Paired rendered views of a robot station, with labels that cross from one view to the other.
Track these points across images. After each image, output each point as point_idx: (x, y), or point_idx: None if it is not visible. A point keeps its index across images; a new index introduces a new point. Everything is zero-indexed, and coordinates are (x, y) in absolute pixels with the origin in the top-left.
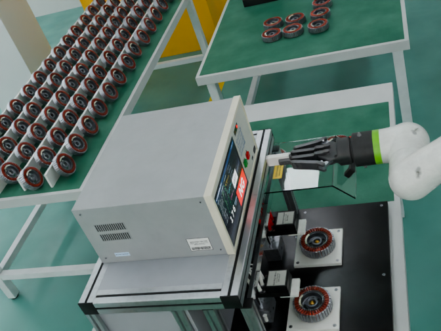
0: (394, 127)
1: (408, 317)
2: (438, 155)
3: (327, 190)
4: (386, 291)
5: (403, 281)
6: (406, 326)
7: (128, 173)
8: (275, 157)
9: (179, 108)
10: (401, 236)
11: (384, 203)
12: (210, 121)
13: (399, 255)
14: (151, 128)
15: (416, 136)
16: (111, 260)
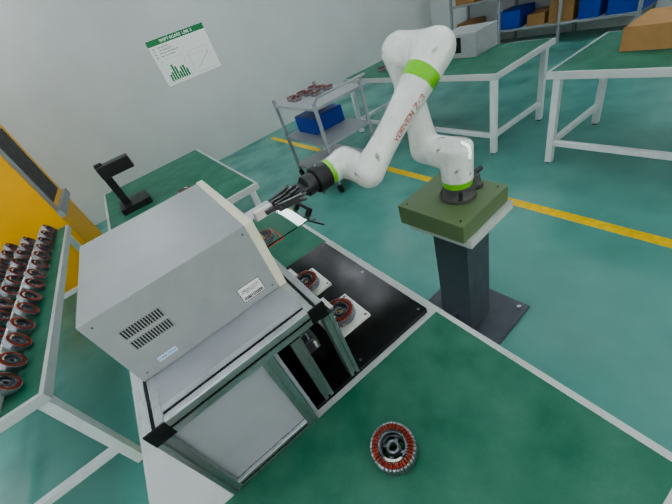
0: (333, 152)
1: (398, 282)
2: (384, 138)
3: (279, 260)
4: (373, 277)
5: (374, 269)
6: (402, 286)
7: (133, 263)
8: (261, 209)
9: (146, 212)
10: (348, 252)
11: (323, 243)
12: (190, 199)
13: (358, 260)
14: (128, 232)
15: (352, 149)
16: (155, 371)
